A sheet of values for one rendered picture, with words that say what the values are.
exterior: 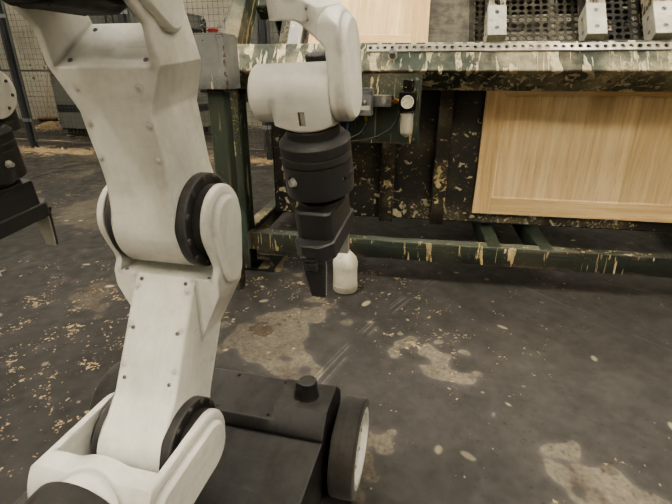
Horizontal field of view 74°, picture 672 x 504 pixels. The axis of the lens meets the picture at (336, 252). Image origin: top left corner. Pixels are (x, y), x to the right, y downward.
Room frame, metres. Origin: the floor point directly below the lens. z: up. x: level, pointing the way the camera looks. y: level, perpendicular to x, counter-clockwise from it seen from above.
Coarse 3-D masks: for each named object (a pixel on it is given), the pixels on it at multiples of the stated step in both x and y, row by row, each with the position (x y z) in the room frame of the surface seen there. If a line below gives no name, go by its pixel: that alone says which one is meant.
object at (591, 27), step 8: (584, 0) 1.70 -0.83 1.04; (592, 0) 1.73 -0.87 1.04; (600, 0) 1.67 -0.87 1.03; (584, 8) 1.68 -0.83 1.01; (592, 8) 1.66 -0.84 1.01; (600, 8) 1.65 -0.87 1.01; (584, 16) 1.66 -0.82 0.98; (592, 16) 1.64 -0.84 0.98; (600, 16) 1.63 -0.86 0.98; (584, 24) 1.65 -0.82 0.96; (592, 24) 1.62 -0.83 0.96; (600, 24) 1.61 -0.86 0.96; (584, 32) 1.63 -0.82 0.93; (592, 32) 1.60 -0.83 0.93; (600, 32) 1.60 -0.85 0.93; (584, 40) 1.62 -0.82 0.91; (592, 40) 1.62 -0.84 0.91; (600, 40) 1.61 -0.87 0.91
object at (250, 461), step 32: (224, 384) 0.78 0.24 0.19; (256, 384) 0.78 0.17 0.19; (288, 384) 0.76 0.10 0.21; (320, 384) 0.76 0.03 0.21; (224, 416) 0.69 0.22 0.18; (256, 416) 0.69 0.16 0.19; (288, 416) 0.68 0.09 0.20; (320, 416) 0.67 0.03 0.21; (224, 448) 0.63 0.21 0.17; (256, 448) 0.63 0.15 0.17; (288, 448) 0.63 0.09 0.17; (320, 448) 0.63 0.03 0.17; (224, 480) 0.56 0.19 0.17; (256, 480) 0.56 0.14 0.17; (288, 480) 0.56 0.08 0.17; (320, 480) 0.62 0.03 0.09
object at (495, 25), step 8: (488, 0) 1.75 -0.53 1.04; (496, 0) 1.79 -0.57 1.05; (504, 0) 1.73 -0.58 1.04; (488, 8) 1.72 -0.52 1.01; (496, 8) 1.72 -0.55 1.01; (504, 8) 1.71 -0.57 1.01; (488, 16) 1.70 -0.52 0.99; (496, 16) 1.70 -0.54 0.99; (504, 16) 1.69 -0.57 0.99; (488, 24) 1.68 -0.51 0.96; (496, 24) 1.68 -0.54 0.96; (504, 24) 1.67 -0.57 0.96; (488, 32) 1.66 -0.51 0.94; (496, 32) 1.65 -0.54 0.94; (504, 32) 1.65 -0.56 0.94; (488, 40) 1.67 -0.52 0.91; (496, 40) 1.67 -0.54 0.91; (504, 40) 1.66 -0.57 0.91
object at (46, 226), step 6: (48, 216) 0.70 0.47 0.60; (36, 222) 0.71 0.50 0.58; (42, 222) 0.71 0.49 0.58; (48, 222) 0.70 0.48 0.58; (42, 228) 0.71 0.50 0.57; (48, 228) 0.71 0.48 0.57; (54, 228) 0.71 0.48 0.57; (42, 234) 0.71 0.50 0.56; (48, 234) 0.71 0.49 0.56; (54, 234) 0.71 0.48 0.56; (48, 240) 0.71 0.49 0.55; (54, 240) 0.71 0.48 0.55
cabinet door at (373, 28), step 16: (352, 0) 1.92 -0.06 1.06; (368, 0) 1.91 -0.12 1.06; (384, 0) 1.89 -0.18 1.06; (400, 0) 1.88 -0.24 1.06; (416, 0) 1.87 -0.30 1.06; (368, 16) 1.86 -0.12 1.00; (384, 16) 1.85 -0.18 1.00; (400, 16) 1.84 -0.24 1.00; (416, 16) 1.82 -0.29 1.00; (368, 32) 1.81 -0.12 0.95; (384, 32) 1.80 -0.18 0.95; (400, 32) 1.79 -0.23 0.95; (416, 32) 1.78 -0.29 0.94
